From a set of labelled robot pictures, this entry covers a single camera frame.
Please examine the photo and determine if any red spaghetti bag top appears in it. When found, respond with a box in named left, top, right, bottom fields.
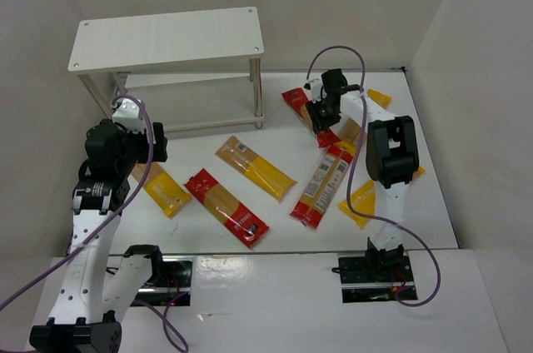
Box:
left=281, top=87, right=340, bottom=148

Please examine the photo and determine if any red spaghetti bag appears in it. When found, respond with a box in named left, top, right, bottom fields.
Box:
left=281, top=87, right=340, bottom=148
left=185, top=169, right=270, bottom=248

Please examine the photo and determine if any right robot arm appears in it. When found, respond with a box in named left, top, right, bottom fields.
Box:
left=304, top=68, right=420, bottom=281

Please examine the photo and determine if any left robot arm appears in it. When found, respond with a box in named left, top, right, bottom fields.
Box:
left=29, top=120, right=167, bottom=352

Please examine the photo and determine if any white two-tier shelf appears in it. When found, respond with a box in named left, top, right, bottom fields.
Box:
left=67, top=7, right=265, bottom=138

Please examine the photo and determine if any yellow spaghetti bag upper right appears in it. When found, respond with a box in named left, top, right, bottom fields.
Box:
left=337, top=89, right=392, bottom=147

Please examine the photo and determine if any yellow spaghetti bag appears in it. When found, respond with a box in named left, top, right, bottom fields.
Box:
left=337, top=165, right=426, bottom=230
left=142, top=162, right=192, bottom=218
left=216, top=136, right=296, bottom=202
left=337, top=89, right=392, bottom=147

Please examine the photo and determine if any yellow spaghetti bag left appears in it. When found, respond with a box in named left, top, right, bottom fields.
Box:
left=142, top=162, right=192, bottom=218

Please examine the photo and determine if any red spaghetti bag label side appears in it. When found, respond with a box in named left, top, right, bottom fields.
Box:
left=290, top=142, right=356, bottom=230

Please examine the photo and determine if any yellow spaghetti bag centre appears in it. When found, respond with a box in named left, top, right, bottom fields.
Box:
left=216, top=136, right=296, bottom=202

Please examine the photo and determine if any red spaghetti bag lower centre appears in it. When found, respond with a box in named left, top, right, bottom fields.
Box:
left=185, top=169, right=270, bottom=248

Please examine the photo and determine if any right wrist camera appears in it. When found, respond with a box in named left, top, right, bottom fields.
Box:
left=304, top=78, right=326, bottom=103

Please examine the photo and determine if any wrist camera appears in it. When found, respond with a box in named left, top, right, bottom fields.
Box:
left=112, top=98, right=146, bottom=134
left=304, top=78, right=326, bottom=103

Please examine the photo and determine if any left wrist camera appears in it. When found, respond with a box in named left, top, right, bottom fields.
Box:
left=112, top=98, right=146, bottom=134

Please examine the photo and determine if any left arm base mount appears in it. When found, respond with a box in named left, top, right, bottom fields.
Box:
left=132, top=256, right=193, bottom=307

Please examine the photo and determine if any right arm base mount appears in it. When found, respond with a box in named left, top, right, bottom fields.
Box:
left=331, top=255, right=418, bottom=303

